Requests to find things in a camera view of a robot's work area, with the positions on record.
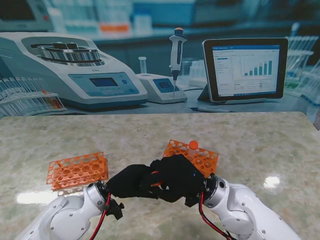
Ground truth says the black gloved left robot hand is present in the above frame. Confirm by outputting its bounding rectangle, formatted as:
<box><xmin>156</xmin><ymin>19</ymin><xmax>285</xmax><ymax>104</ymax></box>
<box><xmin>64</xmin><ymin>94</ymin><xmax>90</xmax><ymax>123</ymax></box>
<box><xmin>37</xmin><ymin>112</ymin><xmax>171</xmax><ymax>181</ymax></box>
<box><xmin>106</xmin><ymin>163</ymin><xmax>160</xmax><ymax>200</ymax></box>

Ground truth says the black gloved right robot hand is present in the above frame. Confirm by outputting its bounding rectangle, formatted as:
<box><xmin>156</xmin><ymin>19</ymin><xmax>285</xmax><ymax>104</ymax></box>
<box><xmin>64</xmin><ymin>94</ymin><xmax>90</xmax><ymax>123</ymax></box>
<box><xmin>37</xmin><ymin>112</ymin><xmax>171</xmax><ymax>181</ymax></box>
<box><xmin>139</xmin><ymin>154</ymin><xmax>207</xmax><ymax>204</ymax></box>

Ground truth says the orange test tube rack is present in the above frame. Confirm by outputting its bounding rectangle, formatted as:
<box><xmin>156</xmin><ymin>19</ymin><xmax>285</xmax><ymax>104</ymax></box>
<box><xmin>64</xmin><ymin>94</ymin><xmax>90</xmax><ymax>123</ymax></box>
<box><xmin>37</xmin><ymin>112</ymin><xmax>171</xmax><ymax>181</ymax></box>
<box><xmin>46</xmin><ymin>151</ymin><xmax>109</xmax><ymax>192</ymax></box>
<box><xmin>162</xmin><ymin>139</ymin><xmax>220</xmax><ymax>179</ymax></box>

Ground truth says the printed laboratory backdrop poster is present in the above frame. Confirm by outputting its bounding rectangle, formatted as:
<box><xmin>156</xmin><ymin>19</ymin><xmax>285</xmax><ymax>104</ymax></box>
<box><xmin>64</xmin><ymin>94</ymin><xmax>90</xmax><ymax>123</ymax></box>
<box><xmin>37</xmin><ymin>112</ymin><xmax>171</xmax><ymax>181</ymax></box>
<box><xmin>0</xmin><ymin>0</ymin><xmax>320</xmax><ymax>123</ymax></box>

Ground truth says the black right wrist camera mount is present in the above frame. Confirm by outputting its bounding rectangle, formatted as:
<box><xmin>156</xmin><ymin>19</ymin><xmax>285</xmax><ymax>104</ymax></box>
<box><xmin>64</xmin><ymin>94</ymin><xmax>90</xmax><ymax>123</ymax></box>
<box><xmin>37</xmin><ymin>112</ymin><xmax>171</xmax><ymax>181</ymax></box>
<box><xmin>184</xmin><ymin>192</ymin><xmax>205</xmax><ymax>208</ymax></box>

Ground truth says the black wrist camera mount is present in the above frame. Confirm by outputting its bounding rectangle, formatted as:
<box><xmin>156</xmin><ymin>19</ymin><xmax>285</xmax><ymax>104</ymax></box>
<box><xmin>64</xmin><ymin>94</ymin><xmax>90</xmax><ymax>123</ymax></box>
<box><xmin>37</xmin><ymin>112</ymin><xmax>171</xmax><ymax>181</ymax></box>
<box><xmin>184</xmin><ymin>192</ymin><xmax>205</xmax><ymax>208</ymax></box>
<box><xmin>106</xmin><ymin>197</ymin><xmax>125</xmax><ymax>221</ymax></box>

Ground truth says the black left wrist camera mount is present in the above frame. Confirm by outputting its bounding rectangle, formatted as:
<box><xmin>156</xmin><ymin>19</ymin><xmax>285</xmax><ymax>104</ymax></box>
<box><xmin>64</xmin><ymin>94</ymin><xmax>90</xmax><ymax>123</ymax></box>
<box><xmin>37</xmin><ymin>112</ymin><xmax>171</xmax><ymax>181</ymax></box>
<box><xmin>106</xmin><ymin>197</ymin><xmax>125</xmax><ymax>221</ymax></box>

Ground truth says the red left arm cable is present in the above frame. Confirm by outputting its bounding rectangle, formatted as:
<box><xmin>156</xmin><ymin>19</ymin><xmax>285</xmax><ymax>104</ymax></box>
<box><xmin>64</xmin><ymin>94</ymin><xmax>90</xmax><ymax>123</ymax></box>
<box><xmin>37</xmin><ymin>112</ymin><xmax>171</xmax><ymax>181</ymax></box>
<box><xmin>88</xmin><ymin>191</ymin><xmax>112</xmax><ymax>240</ymax></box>

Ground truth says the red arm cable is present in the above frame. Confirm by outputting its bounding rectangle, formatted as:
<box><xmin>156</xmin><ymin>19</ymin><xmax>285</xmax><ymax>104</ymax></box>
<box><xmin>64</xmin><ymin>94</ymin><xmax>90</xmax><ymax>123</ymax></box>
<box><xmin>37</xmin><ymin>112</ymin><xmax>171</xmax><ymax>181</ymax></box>
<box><xmin>88</xmin><ymin>191</ymin><xmax>112</xmax><ymax>240</ymax></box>
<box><xmin>198</xmin><ymin>192</ymin><xmax>237</xmax><ymax>240</ymax></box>

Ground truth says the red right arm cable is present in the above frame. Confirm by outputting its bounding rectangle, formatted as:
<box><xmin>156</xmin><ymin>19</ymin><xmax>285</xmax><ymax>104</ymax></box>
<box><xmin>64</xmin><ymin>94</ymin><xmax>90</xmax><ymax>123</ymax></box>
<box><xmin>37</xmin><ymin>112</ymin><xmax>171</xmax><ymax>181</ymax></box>
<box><xmin>198</xmin><ymin>192</ymin><xmax>237</xmax><ymax>240</ymax></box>

